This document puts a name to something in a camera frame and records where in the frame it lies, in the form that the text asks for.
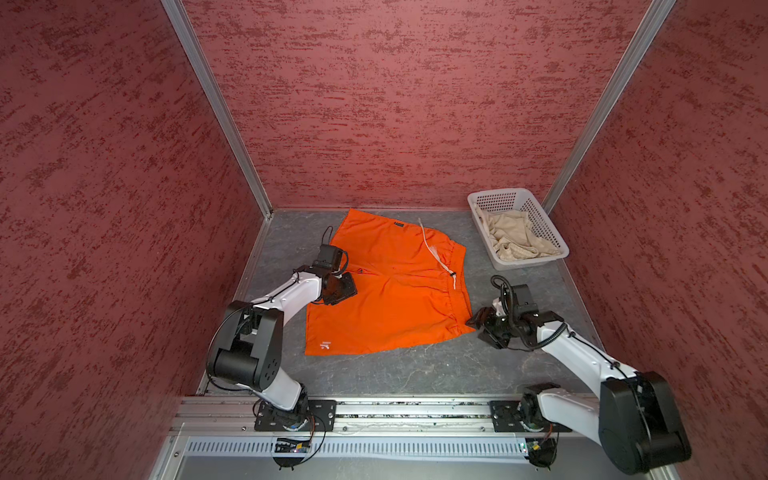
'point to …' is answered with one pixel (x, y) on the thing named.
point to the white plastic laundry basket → (513, 199)
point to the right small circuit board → (533, 447)
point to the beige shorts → (513, 236)
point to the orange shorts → (410, 285)
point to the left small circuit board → (291, 447)
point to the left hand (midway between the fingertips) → (352, 296)
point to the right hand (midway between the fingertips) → (469, 332)
